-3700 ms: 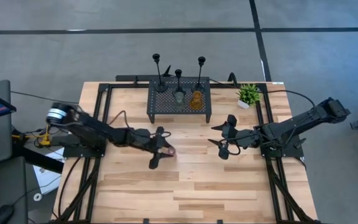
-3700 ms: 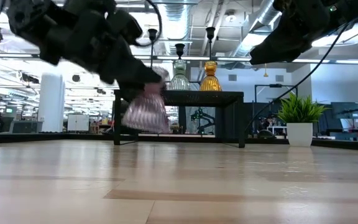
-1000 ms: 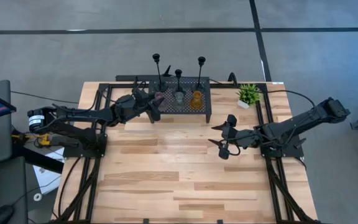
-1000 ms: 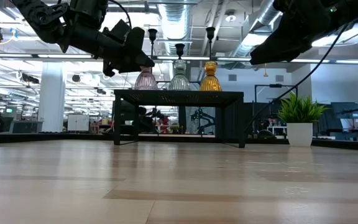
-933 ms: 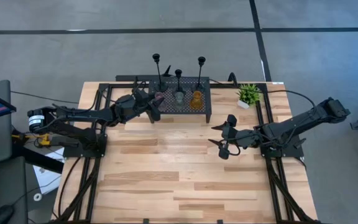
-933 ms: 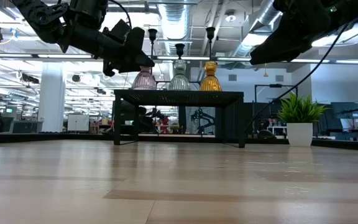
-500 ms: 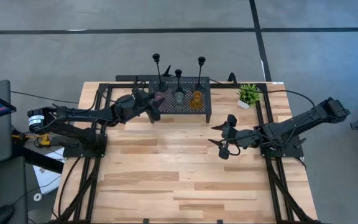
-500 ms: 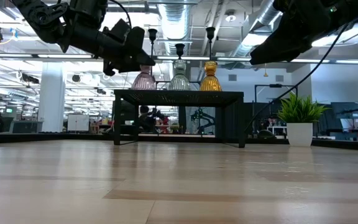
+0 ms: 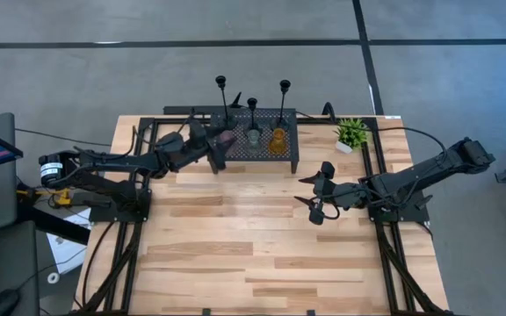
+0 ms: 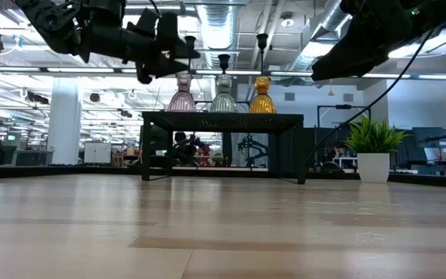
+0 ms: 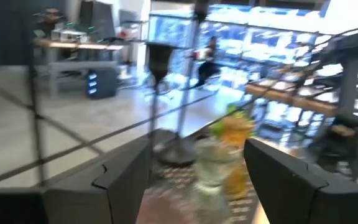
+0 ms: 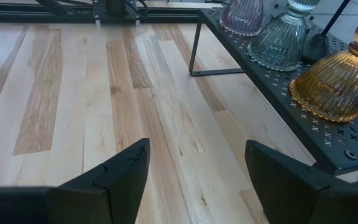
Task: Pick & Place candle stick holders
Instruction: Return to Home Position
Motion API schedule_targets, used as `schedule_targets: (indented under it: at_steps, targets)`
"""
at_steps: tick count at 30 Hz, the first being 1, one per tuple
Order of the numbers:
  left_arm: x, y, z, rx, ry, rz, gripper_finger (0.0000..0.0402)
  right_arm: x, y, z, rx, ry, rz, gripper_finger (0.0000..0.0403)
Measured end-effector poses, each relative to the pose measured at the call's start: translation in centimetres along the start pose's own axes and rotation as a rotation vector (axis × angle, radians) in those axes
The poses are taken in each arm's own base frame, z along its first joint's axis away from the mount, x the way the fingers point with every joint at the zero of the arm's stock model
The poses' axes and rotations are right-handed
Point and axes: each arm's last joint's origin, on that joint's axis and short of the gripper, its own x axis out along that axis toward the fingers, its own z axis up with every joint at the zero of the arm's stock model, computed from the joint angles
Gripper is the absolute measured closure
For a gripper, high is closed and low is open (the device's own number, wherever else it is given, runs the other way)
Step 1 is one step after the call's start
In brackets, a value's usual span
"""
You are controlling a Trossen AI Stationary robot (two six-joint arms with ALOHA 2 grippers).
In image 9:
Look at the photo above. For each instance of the white tape roll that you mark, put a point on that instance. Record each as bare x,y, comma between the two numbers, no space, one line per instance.
49,277

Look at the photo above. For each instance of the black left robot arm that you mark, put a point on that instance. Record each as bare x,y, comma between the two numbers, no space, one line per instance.
117,160

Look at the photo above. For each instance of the amber ribbed glass candle holder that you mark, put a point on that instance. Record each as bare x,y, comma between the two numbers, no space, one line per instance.
277,142

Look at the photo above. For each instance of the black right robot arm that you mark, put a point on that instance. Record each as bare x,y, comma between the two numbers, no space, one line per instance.
428,169

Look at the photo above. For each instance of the short black candlestick holder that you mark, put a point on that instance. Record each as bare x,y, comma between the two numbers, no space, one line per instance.
253,128

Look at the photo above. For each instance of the black pointed bracket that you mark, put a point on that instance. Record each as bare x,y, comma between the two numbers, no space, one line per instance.
236,103

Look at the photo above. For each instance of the yellow clamp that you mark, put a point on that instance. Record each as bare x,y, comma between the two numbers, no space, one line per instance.
62,198

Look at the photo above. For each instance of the white paper sheet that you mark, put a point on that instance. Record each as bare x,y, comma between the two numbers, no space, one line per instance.
66,254

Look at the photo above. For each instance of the black diagonal stand leg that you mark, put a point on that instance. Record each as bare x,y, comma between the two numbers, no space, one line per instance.
55,226

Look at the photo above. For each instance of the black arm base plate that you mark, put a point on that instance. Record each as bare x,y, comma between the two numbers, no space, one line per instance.
103,215
415,215

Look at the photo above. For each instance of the pink ribbed glass candle holder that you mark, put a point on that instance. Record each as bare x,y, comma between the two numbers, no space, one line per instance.
226,139

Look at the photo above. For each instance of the green plant in white pot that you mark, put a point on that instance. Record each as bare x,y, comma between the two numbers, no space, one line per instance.
352,134

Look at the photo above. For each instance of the green ribbed glass candle holder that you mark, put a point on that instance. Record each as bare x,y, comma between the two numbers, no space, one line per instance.
253,144

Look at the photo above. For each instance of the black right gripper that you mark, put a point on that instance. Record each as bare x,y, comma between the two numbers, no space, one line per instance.
341,195

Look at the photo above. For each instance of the black computer mouse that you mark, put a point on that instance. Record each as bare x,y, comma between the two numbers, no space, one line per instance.
0,303

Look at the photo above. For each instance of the black perforated metal shelf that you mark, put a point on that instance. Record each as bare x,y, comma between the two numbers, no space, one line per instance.
288,149

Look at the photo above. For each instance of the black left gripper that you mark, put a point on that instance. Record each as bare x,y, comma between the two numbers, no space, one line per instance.
198,142

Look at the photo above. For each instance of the black aluminium table frame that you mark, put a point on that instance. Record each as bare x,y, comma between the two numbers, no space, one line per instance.
385,131

